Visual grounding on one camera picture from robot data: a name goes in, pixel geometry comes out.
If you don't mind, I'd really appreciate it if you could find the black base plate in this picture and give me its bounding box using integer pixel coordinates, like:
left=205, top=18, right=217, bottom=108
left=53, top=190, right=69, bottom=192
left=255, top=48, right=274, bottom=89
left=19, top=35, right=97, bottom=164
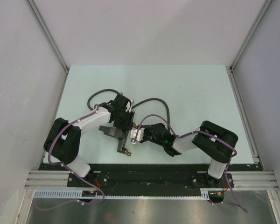
left=38, top=163, right=263, bottom=196

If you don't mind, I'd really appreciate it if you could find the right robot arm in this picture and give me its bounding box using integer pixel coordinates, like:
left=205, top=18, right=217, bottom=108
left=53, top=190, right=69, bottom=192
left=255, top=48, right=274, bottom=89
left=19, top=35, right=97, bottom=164
left=137, top=120, right=238, bottom=187

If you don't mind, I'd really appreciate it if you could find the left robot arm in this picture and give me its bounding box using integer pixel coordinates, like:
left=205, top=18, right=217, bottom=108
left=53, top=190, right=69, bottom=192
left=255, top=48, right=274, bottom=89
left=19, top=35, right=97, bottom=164
left=43, top=94, right=134, bottom=187

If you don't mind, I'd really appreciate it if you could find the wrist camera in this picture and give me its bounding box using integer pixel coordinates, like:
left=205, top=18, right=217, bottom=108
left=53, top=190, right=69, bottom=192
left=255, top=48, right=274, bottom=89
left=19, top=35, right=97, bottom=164
left=126, top=98, right=134, bottom=112
left=130, top=128, right=145, bottom=144

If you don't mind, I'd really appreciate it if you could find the left aluminium corner post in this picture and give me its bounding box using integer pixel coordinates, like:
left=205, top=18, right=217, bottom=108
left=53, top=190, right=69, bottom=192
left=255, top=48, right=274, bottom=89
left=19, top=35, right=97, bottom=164
left=25, top=0, right=69, bottom=74

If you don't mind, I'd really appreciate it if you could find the slotted cable duct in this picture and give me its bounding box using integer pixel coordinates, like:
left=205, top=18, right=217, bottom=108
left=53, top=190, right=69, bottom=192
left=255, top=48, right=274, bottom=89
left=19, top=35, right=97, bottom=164
left=34, top=189, right=223, bottom=200

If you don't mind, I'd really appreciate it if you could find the aluminium corner post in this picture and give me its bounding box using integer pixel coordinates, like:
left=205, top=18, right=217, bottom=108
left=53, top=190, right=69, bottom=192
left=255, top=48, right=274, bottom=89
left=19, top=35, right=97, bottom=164
left=25, top=0, right=69, bottom=74
left=229, top=0, right=274, bottom=72

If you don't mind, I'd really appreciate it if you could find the right aluminium corner post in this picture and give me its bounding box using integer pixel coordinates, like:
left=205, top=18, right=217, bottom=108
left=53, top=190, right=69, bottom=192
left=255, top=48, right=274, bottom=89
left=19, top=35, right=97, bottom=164
left=229, top=0, right=274, bottom=72

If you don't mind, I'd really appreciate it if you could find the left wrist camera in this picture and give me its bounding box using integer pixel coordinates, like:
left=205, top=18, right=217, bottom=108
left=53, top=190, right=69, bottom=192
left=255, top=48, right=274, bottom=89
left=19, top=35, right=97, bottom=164
left=126, top=98, right=134, bottom=112

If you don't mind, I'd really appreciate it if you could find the aluminium frame rail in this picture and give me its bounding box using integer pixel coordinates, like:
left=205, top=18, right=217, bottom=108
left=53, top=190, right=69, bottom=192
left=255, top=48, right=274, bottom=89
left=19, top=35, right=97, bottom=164
left=24, top=170, right=70, bottom=189

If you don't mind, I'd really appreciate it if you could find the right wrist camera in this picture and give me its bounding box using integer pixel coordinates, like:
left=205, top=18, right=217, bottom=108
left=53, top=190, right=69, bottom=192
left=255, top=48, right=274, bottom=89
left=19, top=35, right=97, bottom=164
left=130, top=128, right=145, bottom=144

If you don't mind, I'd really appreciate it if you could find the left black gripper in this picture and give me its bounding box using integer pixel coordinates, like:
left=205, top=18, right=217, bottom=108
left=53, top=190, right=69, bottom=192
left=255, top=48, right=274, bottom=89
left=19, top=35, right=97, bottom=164
left=113, top=109, right=135, bottom=131

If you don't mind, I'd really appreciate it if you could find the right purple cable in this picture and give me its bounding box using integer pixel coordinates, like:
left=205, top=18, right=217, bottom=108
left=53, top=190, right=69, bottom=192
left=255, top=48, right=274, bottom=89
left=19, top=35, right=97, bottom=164
left=134, top=114, right=248, bottom=213

